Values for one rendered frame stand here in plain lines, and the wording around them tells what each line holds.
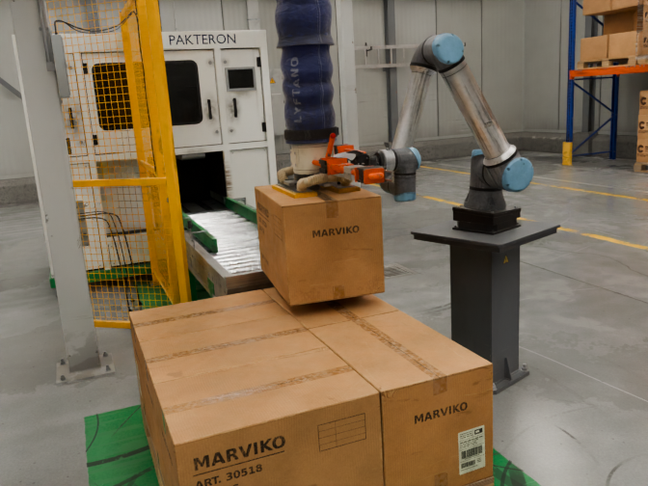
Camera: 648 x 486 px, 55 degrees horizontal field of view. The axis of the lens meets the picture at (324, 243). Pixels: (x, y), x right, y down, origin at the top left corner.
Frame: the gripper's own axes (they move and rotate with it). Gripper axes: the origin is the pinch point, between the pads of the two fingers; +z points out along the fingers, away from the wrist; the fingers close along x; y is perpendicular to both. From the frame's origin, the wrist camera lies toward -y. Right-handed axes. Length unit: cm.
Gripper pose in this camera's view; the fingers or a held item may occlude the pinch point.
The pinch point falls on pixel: (337, 165)
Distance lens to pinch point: 244.9
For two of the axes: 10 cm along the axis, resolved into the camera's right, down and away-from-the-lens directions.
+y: -3.8, -1.9, 9.0
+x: -0.4, -9.7, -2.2
